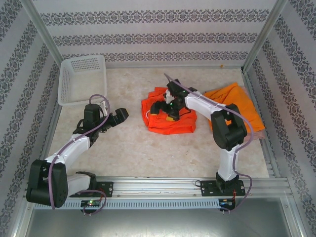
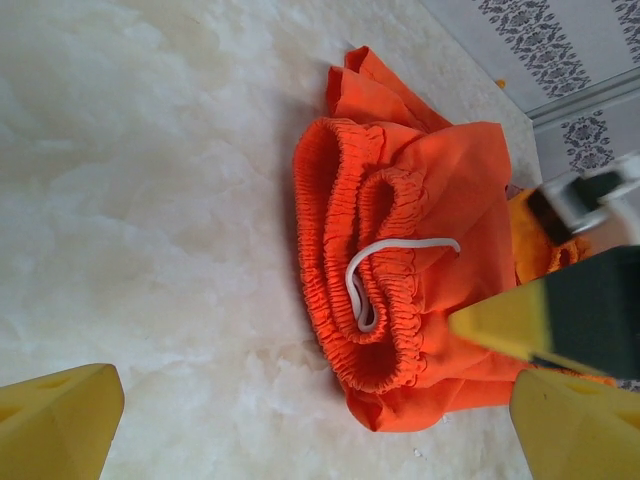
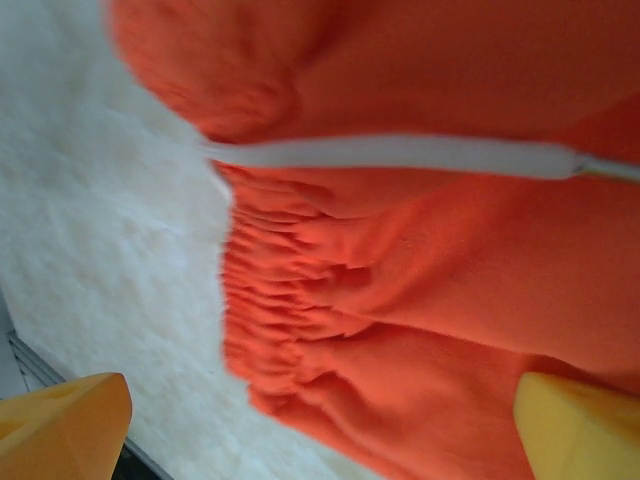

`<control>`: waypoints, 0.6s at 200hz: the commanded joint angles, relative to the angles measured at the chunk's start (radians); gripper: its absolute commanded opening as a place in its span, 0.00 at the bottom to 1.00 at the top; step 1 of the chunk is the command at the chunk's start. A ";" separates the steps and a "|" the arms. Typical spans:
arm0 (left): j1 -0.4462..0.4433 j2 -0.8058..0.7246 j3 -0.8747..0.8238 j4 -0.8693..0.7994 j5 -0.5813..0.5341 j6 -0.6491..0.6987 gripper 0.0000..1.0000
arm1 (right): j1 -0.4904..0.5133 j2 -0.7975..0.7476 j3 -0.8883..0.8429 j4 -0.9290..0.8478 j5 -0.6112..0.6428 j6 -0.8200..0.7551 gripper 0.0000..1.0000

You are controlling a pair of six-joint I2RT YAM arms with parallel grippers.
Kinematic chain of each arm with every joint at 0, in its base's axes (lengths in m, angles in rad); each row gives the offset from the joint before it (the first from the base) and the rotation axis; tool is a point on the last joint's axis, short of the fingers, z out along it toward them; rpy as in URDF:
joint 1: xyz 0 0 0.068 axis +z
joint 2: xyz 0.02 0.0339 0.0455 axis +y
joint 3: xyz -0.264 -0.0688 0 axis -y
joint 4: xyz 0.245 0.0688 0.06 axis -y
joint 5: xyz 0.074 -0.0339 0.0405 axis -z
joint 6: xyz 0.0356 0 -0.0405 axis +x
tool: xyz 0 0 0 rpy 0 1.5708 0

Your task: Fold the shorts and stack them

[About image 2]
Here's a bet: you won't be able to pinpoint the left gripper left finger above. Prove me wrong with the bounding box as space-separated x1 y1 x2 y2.
0 363 126 480

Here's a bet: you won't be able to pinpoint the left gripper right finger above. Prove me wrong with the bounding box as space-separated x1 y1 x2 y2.
509 369 640 480

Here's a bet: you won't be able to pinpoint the yellow-orange shorts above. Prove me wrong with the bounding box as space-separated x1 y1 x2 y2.
505 188 604 286

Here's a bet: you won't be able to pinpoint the red-orange shorts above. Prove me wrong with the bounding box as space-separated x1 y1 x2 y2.
292 45 619 434

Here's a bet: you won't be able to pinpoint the white drawstring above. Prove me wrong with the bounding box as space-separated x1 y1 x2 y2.
346 236 462 333

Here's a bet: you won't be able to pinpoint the aluminium back rail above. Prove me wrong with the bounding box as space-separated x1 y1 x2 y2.
519 69 640 129

